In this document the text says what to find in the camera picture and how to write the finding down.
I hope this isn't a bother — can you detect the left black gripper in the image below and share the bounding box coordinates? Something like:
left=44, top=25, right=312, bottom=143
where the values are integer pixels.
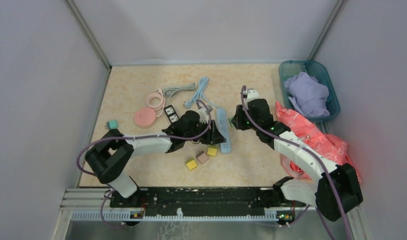
left=184, top=119, right=227, bottom=145

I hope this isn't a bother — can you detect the light blue power strip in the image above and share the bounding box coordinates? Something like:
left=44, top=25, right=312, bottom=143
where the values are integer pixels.
left=216, top=108, right=232, bottom=154

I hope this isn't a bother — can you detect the yellow charger plug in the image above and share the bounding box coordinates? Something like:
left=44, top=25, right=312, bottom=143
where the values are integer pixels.
left=206, top=145, right=218, bottom=157
left=185, top=157, right=198, bottom=171

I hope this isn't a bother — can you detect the teal USB charger plug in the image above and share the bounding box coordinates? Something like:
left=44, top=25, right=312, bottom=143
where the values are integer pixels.
left=106, top=119, right=119, bottom=130

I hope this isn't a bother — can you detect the green USB charger plug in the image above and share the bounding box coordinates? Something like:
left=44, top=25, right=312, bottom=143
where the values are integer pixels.
left=228, top=116, right=235, bottom=128

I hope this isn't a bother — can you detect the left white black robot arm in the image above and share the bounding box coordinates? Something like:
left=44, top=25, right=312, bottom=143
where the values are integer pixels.
left=84, top=110, right=226, bottom=207

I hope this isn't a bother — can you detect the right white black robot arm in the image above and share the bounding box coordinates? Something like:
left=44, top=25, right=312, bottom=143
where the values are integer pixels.
left=231, top=98, right=364, bottom=222

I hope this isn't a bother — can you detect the pink brown charger plug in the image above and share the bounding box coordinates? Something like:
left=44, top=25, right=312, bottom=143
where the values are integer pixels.
left=196, top=151, right=210, bottom=164

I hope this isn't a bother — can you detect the black power strip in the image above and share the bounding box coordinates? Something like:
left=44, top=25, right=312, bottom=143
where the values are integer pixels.
left=163, top=105, right=180, bottom=124

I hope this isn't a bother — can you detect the teal plastic basket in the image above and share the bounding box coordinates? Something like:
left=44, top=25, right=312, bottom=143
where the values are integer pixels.
left=278, top=60, right=340, bottom=123

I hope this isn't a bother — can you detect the lavender cloth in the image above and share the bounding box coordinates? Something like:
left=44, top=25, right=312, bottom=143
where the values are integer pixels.
left=284, top=72, right=330, bottom=118

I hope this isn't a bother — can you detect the red patterned plastic bag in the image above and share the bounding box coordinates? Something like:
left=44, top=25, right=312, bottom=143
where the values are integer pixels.
left=275, top=101, right=356, bottom=168

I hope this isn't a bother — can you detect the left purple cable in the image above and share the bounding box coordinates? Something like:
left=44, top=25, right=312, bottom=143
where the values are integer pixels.
left=76, top=99, right=213, bottom=229

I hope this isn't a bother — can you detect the purple cable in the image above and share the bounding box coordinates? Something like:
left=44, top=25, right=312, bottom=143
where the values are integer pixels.
left=240, top=85, right=353, bottom=240
left=76, top=99, right=213, bottom=229

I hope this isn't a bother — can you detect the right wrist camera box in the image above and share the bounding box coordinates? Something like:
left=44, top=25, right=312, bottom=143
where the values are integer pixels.
left=243, top=88, right=260, bottom=102

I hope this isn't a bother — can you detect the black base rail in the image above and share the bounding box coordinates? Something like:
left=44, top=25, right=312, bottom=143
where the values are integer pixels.
left=109, top=187, right=305, bottom=217

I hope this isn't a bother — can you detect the grey cord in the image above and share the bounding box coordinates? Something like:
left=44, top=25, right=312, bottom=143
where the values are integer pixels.
left=163, top=83, right=197, bottom=99

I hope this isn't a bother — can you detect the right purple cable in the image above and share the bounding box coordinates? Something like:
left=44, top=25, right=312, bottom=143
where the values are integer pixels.
left=240, top=85, right=353, bottom=240

